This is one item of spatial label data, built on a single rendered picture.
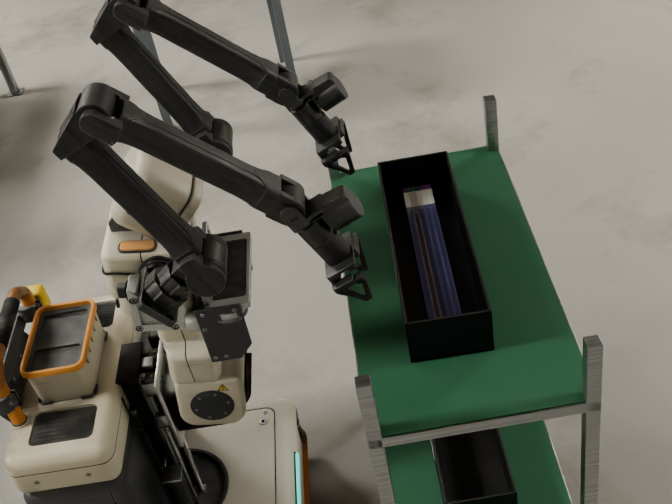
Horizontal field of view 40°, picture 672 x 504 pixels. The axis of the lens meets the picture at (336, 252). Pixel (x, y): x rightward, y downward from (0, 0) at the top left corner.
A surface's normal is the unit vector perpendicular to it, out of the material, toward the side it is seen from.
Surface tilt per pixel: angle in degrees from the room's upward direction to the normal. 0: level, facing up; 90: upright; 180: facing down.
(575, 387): 0
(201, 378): 90
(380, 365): 0
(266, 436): 0
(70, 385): 92
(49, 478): 90
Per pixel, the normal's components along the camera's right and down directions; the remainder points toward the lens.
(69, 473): 0.06, 0.63
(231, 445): -0.16, -0.76
